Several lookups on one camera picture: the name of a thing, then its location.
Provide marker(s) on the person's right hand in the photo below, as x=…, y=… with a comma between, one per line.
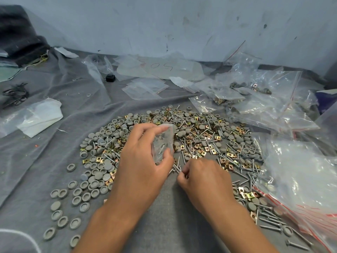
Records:
x=208, y=184

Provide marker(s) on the person's left hand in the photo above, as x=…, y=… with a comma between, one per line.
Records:
x=137, y=165

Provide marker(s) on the person's left thumb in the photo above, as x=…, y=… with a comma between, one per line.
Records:
x=164, y=162

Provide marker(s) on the person's right thumb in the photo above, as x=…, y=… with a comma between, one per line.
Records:
x=183, y=183

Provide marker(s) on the small clear zip bag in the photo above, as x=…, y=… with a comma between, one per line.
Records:
x=164, y=143

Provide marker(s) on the person's right forearm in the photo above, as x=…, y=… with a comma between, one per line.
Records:
x=237, y=229

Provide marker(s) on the person's left forearm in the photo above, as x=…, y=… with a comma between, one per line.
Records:
x=113, y=226

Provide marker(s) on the grey table cloth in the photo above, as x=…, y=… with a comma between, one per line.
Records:
x=168, y=229

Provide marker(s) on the pile of grey round caps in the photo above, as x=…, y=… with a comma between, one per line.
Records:
x=108, y=165

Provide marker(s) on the pile of brass square clips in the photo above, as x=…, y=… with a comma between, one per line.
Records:
x=247, y=195

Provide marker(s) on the stack of small clear bags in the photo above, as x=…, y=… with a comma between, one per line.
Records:
x=144, y=88

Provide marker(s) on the large clear bag red marks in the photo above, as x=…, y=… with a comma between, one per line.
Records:
x=163, y=68

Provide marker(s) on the pile of silver screws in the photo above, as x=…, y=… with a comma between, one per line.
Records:
x=271, y=226

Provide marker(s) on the small black box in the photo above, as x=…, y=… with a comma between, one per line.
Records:
x=110, y=77

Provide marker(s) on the pile of filled clear bags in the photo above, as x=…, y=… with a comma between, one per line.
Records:
x=263, y=100

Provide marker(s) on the crumpled clear bag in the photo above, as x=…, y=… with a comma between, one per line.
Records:
x=96, y=67

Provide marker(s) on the pile of red-striped zip bags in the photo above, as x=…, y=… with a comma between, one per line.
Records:
x=302, y=176

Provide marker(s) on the white folded plastic bag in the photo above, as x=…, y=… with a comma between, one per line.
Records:
x=39, y=117

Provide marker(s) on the white paper strip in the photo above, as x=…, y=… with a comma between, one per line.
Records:
x=65, y=52

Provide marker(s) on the dark blue object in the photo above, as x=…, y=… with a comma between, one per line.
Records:
x=326, y=98

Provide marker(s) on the pale green paper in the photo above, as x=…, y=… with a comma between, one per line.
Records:
x=7, y=73

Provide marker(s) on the dark folded fabric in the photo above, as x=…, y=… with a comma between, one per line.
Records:
x=21, y=34

